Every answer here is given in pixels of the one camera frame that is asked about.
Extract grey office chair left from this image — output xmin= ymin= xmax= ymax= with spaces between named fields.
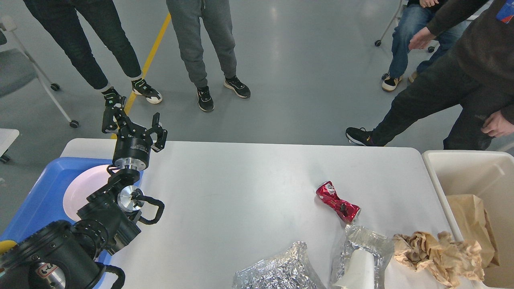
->
xmin=0 ymin=15 xmax=79 ymax=128

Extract white plastic bin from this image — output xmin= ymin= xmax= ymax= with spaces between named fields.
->
xmin=422 ymin=150 xmax=514 ymax=289

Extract brown paper bag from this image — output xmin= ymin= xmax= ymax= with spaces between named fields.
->
xmin=446 ymin=194 xmax=500 ymax=268

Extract pink plate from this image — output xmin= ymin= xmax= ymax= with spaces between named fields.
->
xmin=62 ymin=165 xmax=110 ymax=222

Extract blue plastic tray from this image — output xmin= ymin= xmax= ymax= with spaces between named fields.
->
xmin=1 ymin=157 xmax=108 ymax=265

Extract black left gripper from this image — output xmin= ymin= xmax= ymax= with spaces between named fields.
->
xmin=101 ymin=104 xmax=167 ymax=171

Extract foil bag with paper cup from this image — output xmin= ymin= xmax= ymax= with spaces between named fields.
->
xmin=330 ymin=225 xmax=394 ymax=289

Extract walking person dark clothes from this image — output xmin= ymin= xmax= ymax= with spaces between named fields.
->
xmin=345 ymin=0 xmax=514 ymax=151

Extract crumpled aluminium foil bag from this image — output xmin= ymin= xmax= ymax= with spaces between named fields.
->
xmin=233 ymin=241 xmax=326 ymax=289

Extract red foil wrapper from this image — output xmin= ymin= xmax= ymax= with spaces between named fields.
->
xmin=316 ymin=181 xmax=361 ymax=224

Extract teal mug yellow inside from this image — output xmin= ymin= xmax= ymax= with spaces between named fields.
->
xmin=0 ymin=240 xmax=18 ymax=255

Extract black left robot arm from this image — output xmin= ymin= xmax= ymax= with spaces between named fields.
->
xmin=1 ymin=106 xmax=167 ymax=289

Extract brown paper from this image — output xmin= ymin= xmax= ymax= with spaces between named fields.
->
xmin=392 ymin=232 xmax=485 ymax=289

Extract white side table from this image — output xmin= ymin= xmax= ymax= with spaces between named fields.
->
xmin=0 ymin=128 xmax=20 ymax=163

